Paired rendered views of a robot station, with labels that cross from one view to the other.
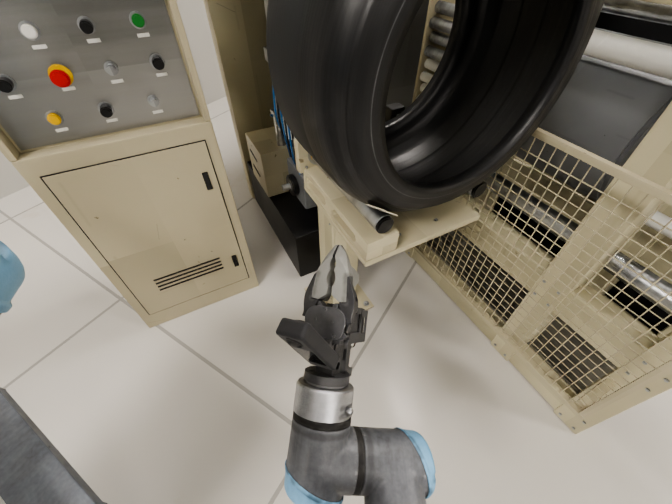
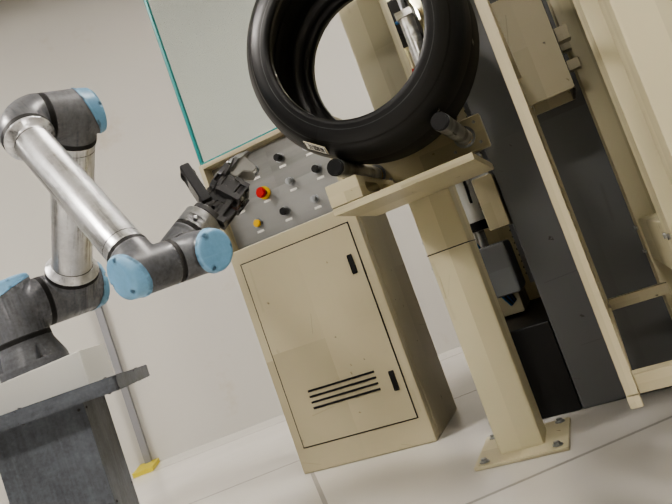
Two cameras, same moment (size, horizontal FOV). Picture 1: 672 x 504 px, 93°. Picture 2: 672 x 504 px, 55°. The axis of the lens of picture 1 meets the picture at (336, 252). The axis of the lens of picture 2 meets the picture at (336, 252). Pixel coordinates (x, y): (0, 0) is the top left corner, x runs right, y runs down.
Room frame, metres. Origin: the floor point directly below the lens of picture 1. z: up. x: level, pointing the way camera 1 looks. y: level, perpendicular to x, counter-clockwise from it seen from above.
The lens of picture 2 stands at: (-0.57, -1.24, 0.59)
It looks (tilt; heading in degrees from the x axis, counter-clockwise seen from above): 4 degrees up; 49
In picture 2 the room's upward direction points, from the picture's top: 20 degrees counter-clockwise
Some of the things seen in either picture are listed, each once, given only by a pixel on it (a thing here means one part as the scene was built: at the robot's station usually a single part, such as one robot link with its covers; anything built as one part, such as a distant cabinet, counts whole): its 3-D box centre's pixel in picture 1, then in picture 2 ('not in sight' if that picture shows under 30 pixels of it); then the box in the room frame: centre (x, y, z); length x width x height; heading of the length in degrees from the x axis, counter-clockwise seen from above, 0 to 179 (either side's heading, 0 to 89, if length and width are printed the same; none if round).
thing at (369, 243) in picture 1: (345, 204); (366, 193); (0.67, -0.03, 0.84); 0.36 x 0.09 x 0.06; 28
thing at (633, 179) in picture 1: (510, 247); (558, 190); (0.69, -0.55, 0.65); 0.90 x 0.02 x 0.70; 28
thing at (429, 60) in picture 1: (458, 62); (530, 55); (1.11, -0.38, 1.05); 0.20 x 0.15 x 0.30; 28
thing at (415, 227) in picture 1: (387, 200); (417, 187); (0.74, -0.15, 0.80); 0.37 x 0.36 x 0.02; 118
